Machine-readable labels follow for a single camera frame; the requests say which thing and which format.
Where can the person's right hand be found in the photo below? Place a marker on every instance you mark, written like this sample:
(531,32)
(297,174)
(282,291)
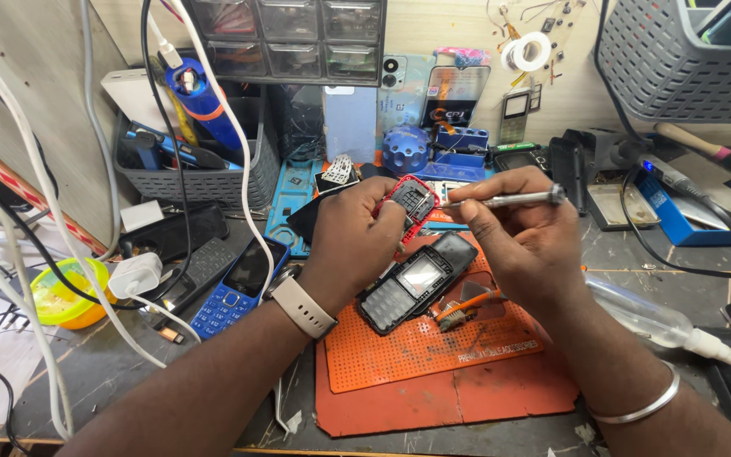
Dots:
(530,247)

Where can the person's left hand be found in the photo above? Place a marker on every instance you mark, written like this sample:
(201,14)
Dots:
(346,241)

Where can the person's left fingers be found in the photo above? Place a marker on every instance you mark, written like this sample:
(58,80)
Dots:
(386,219)

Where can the red phone frame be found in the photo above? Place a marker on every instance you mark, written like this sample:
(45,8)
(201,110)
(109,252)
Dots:
(417,198)

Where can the silver screwdriver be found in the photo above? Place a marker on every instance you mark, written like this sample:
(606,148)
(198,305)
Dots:
(511,199)

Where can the white keypad mesh piece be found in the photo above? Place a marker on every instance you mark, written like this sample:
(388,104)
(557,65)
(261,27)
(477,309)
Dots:
(339,170)

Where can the black phone housing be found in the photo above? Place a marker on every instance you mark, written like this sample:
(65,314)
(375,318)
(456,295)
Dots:
(413,282)

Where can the blue round screwdriver holder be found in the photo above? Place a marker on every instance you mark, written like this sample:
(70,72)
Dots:
(405,149)

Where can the blue repair mat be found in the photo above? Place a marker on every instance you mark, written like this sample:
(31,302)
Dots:
(292,197)

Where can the pale blue phone case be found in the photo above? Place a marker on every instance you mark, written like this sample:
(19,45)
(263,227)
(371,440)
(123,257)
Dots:
(349,127)

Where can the blue tool holder block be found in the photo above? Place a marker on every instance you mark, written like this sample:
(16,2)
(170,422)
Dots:
(462,138)

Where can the beige band wristwatch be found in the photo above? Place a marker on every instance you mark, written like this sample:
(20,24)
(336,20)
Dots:
(305,308)

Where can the light blue phone back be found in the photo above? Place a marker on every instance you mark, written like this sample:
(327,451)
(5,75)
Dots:
(403,89)

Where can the orange perforated work mat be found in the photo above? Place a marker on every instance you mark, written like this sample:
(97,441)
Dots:
(416,355)

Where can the phone screen package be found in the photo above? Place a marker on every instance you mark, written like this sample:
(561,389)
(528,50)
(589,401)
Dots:
(455,95)

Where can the black phone with keypad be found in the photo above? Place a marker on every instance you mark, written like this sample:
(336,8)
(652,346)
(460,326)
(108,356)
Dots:
(521,160)

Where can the green pen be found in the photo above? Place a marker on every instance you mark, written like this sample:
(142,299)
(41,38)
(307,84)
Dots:
(518,146)

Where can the small silver keypad phone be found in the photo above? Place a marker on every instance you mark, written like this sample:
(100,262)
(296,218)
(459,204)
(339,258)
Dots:
(514,117)

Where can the blue keypad phone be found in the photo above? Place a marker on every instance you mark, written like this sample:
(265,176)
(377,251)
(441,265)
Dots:
(238,292)

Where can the black stand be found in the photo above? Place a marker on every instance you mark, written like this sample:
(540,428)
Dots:
(568,171)

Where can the orange silicone mat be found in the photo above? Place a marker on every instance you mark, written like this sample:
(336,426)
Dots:
(441,406)

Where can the clear drawer cabinet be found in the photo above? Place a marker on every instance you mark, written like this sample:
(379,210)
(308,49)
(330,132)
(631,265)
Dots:
(289,38)

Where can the white tape roll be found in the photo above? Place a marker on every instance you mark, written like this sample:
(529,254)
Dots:
(518,60)

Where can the black smartphone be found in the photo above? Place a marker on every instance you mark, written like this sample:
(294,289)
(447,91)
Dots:
(175,232)

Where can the metal tweezers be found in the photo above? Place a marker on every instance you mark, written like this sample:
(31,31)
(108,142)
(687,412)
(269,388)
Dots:
(282,406)

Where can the blue cylindrical tool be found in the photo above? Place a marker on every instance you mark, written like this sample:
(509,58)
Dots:
(204,101)

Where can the metal tray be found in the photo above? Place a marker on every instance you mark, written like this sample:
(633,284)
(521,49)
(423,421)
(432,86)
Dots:
(619,206)

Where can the small brown connector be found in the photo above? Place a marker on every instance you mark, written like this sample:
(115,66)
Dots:
(171,335)

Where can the clear card with parts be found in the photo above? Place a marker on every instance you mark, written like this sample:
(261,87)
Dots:
(549,38)

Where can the white charger adapter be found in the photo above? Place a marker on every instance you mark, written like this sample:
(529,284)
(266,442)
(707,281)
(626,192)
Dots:
(134,274)

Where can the clear spray bottle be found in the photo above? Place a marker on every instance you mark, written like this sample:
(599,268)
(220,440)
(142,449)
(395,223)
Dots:
(638,311)

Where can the white power bank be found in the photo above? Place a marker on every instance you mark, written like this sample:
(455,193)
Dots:
(134,95)

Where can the black soldering handpiece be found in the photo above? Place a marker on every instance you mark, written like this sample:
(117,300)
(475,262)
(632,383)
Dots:
(673,179)

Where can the blue plastic tray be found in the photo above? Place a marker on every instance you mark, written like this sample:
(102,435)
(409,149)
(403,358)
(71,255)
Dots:
(689,228)

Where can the large grey slotted basket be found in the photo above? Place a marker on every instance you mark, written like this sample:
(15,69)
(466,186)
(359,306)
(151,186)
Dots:
(670,70)

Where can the silver bangle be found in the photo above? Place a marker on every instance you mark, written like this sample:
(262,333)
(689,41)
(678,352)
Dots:
(648,406)

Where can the yellow green bowl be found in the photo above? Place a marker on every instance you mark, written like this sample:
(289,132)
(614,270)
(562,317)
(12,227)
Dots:
(64,295)

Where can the red patterned edge strip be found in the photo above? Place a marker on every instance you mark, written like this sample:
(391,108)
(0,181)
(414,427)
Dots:
(29,190)

